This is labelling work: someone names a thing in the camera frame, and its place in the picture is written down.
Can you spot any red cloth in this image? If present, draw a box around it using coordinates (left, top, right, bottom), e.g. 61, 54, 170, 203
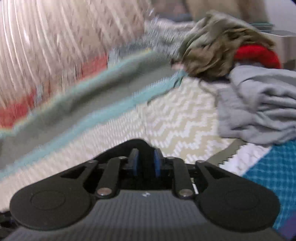
234, 44, 281, 69

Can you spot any grey teal quilted blanket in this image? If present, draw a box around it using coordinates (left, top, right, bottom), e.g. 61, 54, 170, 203
1, 51, 185, 177

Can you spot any red floral quilt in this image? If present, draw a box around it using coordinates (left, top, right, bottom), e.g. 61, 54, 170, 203
1, 19, 192, 132

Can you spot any beige chevron bed sheet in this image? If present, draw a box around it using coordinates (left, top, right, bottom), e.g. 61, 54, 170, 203
0, 76, 273, 212

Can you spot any olive crumpled garment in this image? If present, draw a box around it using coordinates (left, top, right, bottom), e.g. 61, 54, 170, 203
178, 10, 275, 78

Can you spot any grey folded garment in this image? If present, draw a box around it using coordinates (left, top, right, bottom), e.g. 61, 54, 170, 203
217, 64, 295, 145

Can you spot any beige leaf print curtain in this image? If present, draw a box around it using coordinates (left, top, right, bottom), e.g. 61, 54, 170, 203
1, 1, 152, 107

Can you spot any blue checkered cloth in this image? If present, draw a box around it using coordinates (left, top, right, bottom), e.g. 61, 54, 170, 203
243, 140, 296, 230

